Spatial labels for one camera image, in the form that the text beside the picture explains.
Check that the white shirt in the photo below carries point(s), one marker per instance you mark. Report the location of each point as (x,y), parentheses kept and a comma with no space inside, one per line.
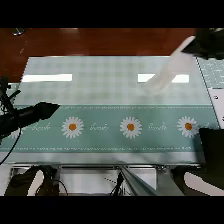
(170,71)

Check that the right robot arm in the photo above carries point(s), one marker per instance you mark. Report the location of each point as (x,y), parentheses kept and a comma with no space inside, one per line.
(210,43)

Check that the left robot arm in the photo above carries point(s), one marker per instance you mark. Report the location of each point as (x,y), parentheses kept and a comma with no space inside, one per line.
(16,120)

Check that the silver frame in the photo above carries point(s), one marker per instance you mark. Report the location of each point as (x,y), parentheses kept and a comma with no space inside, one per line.
(140,186)

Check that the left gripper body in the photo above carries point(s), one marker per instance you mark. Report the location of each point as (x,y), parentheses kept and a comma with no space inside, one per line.
(45,110)

